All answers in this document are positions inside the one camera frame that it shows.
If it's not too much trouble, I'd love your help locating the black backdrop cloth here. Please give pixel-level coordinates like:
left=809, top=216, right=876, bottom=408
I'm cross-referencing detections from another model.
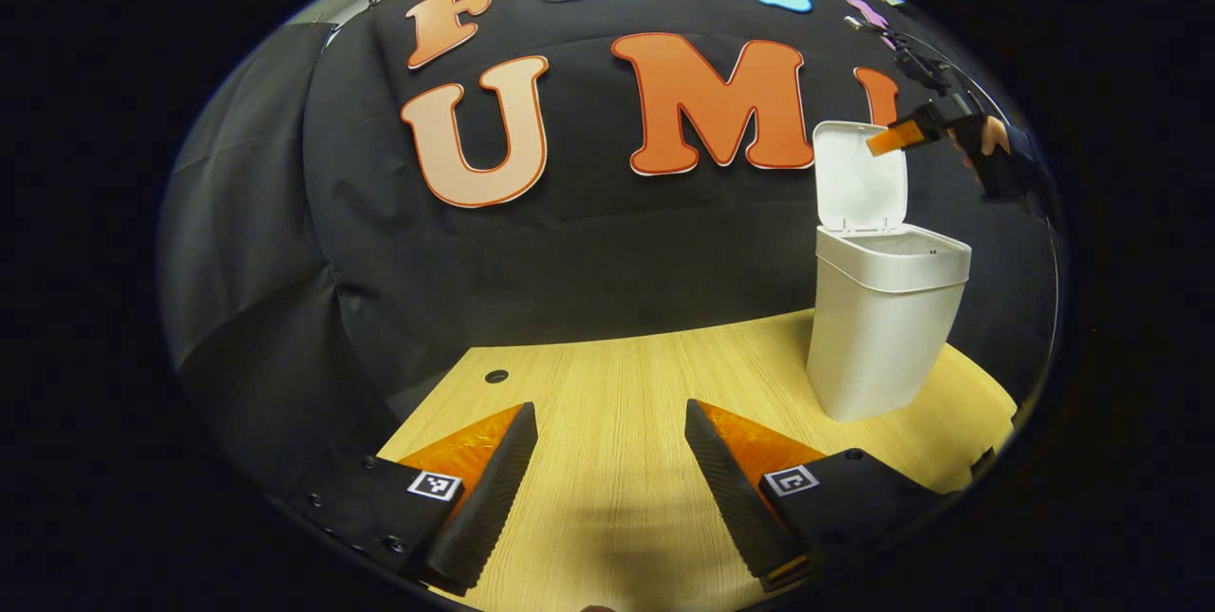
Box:
left=157, top=0, right=1059, bottom=499

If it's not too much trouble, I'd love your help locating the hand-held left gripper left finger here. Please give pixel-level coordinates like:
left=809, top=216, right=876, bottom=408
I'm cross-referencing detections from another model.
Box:
left=285, top=401, right=539, bottom=597

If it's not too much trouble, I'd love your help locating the white desktop garbage bin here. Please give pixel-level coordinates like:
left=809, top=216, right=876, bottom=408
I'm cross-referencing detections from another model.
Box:
left=807, top=121, right=973, bottom=423

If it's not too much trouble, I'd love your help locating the wooden desktop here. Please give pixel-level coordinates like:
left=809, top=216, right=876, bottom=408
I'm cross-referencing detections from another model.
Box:
left=377, top=308, right=1019, bottom=612

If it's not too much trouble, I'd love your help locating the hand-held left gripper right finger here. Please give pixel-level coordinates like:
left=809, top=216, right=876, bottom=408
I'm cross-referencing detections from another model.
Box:
left=685, top=399, right=950, bottom=594

